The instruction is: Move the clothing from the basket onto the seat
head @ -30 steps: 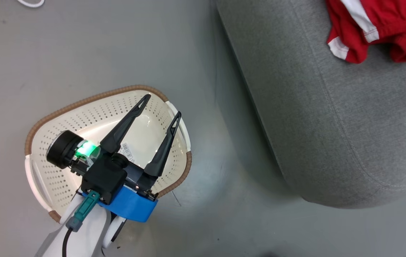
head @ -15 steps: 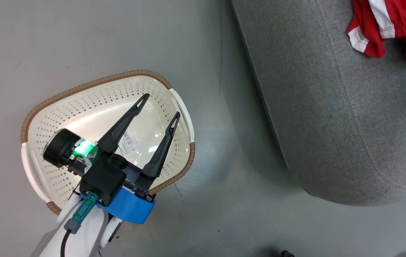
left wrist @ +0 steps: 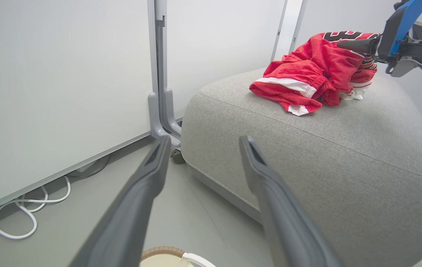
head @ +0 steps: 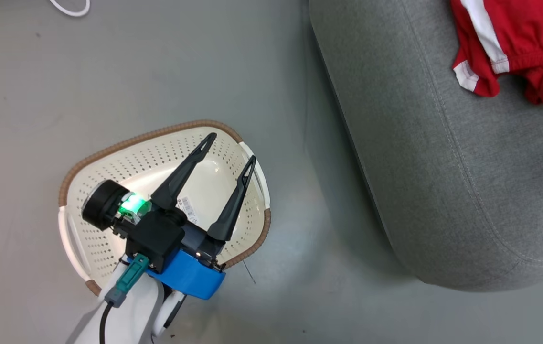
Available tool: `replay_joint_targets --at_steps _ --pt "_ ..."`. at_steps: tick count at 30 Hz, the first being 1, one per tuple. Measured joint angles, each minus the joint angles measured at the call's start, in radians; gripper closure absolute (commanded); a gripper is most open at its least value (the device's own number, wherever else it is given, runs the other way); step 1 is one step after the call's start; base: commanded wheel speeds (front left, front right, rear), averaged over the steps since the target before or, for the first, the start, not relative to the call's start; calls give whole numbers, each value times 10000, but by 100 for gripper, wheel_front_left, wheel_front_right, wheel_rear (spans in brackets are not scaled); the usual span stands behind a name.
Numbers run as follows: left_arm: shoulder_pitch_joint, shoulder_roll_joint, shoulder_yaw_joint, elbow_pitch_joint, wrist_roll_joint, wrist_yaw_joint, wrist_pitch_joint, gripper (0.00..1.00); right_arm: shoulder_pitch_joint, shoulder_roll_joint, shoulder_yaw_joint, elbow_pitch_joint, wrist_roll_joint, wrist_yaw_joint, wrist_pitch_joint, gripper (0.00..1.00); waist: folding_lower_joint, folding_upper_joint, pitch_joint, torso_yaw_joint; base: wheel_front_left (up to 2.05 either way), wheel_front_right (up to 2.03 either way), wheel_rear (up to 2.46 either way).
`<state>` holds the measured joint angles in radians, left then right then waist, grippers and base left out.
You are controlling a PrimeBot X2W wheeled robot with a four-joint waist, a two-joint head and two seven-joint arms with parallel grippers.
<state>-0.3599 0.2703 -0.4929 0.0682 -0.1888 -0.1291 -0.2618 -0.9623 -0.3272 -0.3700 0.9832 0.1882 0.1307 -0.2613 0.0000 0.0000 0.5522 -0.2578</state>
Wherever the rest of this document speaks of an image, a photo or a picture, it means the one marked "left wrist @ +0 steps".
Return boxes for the beige perforated laundry basket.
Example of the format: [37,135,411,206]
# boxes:
[139,246,217,267]

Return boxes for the grey caster wheel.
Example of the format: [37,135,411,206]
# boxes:
[170,148,186,165]

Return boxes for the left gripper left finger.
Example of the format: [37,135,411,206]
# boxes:
[69,135,171,267]

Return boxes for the grey fabric seat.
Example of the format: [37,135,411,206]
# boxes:
[180,67,422,267]

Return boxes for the red shorts with white stripe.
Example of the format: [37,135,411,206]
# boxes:
[249,52,341,116]

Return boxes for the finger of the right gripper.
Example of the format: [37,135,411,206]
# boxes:
[337,37,379,57]

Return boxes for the white floor cable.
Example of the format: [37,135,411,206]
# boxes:
[0,176,71,240]

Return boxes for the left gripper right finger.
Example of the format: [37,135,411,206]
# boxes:
[239,135,345,267]

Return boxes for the blue plastic bracket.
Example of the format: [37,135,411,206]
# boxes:
[388,0,422,57]

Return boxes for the red jersey with black number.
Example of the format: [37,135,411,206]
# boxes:
[282,31,382,101]

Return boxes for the grey floor cable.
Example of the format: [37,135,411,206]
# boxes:
[68,156,112,179]

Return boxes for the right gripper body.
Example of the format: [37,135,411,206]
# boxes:
[377,7,406,63]

